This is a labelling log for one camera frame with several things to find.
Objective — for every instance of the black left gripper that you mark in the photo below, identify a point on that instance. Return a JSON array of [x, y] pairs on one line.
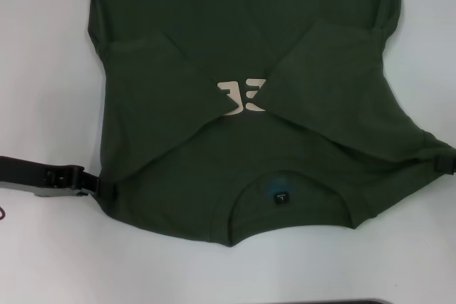
[[32, 176]]

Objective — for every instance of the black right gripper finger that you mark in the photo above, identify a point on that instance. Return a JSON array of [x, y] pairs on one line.
[[448, 166]]

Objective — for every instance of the dark green printed t-shirt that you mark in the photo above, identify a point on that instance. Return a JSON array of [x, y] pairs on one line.
[[235, 33]]

